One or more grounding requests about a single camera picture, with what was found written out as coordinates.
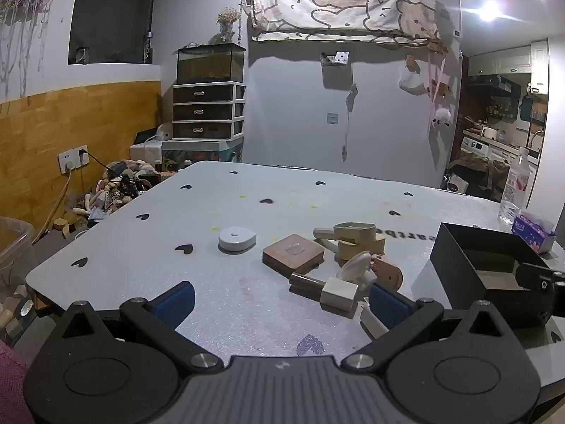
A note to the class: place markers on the black box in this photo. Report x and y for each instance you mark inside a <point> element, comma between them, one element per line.
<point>459,256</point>

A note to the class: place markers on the white wooden peg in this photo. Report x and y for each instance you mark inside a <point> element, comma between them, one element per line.
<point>373,323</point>

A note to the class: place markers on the glass fish tank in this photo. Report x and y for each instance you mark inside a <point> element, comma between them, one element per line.
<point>210,64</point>

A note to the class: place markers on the pinkish wooden disc piece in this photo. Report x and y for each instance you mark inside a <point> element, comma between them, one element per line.
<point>389,276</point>

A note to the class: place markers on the white wall outlet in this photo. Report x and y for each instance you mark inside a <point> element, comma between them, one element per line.
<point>70,159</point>

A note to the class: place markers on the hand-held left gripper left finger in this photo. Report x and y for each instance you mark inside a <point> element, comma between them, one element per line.
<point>174,304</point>

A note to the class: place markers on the clear plastic bin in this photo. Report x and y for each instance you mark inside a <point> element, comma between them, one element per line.
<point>13,251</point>

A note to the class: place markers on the brown stick with white cube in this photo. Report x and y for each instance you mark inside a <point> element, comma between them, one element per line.
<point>337,293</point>

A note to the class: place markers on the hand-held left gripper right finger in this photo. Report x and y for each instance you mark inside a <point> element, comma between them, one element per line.
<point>388,305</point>

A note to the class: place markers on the white box appliance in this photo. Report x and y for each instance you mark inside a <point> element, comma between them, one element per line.
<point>150,148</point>

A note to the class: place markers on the white plastic drawer unit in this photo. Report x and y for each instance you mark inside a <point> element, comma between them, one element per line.
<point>207,112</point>

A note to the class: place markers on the pile of toys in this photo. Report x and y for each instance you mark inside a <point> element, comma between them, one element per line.
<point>119,185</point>

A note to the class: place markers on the macrame wall hanging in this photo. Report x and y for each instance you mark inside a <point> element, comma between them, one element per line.
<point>26,31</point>

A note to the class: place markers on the pink cloth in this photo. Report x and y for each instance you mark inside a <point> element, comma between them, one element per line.
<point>13,384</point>

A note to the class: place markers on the white kitchen wall cabinet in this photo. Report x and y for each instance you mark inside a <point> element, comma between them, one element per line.
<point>499,62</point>

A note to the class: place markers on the painted teal cabinet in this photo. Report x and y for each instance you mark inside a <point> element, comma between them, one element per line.
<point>203,152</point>

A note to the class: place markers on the small wall shelf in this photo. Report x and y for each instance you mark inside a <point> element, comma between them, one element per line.
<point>335,58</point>

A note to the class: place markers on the clear water bottle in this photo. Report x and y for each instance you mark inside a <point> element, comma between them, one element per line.
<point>515,190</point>

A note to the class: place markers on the printed cloth cover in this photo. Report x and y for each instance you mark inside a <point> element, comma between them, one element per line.
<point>344,9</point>

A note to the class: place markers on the white hanging plush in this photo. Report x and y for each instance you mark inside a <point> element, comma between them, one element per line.
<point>441,115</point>

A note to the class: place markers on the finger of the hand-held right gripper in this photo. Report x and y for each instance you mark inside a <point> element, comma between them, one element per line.
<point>536,279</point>

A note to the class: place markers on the vase of dried flowers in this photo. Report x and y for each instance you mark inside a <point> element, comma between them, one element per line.
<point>227,22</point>

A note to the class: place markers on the white round puck device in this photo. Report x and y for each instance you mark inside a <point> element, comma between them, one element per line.
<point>237,239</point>

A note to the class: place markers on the white mushroom-shaped wooden piece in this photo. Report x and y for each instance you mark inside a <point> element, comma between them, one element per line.
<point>356,269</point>

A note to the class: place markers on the brown square wooden block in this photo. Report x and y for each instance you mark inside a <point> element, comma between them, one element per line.
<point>293,256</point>

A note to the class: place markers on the white plastic bag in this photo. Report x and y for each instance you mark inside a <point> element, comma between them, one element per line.
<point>412,81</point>

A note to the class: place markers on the white wall switch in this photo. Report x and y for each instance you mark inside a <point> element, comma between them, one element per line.
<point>332,118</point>

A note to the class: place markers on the beige wooden scoop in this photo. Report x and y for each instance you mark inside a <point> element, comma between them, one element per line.
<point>353,231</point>

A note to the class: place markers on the white washing machine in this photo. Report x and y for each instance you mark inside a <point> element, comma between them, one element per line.
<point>474,145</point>

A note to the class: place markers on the ceiling lamp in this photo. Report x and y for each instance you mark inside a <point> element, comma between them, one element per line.
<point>490,9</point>

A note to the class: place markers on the purple tissue pack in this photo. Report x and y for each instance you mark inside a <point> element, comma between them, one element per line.
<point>532,230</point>

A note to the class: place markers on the dark window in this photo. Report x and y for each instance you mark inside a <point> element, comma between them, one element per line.
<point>112,13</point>

